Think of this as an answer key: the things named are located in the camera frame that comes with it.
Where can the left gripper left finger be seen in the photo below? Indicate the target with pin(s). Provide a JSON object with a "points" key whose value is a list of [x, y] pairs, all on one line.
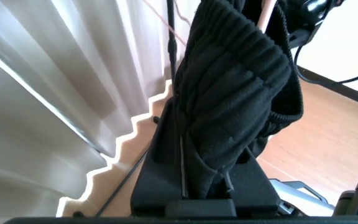
{"points": [[157, 174]]}

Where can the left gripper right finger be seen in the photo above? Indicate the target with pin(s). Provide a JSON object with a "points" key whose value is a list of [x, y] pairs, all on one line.
{"points": [[253, 193]]}

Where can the black shorts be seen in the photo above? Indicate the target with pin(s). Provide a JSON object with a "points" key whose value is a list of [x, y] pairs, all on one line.
{"points": [[228, 93]]}

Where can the pink clothes hanger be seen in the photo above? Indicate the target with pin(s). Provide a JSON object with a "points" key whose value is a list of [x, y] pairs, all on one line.
{"points": [[266, 15], [158, 16]]}

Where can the black clothes rack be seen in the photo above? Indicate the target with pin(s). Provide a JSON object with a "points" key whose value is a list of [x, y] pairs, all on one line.
{"points": [[171, 46]]}

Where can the beige curtain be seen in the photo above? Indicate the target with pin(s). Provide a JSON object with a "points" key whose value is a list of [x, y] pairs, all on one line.
{"points": [[57, 62]]}

